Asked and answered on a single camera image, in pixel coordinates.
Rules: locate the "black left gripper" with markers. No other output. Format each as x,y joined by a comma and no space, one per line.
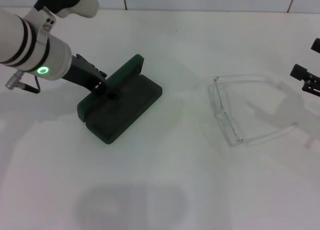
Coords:
80,74

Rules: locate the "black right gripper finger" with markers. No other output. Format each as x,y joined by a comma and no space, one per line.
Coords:
299,70
316,45

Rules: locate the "green glasses case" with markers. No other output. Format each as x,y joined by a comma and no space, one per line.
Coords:
130,109

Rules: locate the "clear transparent glasses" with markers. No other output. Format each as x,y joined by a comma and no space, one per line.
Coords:
218,99

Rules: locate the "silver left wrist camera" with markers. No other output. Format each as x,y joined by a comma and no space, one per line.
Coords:
80,7

